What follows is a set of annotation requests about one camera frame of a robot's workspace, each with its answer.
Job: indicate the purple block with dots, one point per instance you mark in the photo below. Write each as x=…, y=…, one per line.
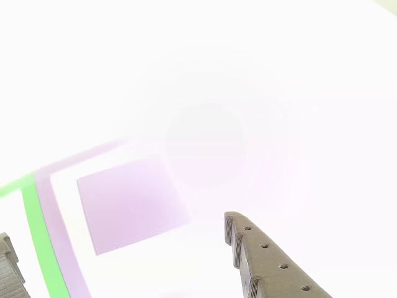
x=130, y=205

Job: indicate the green square frame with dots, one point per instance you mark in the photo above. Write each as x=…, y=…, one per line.
x=40, y=242

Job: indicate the purple square frame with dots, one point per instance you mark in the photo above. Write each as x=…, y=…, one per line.
x=56, y=223

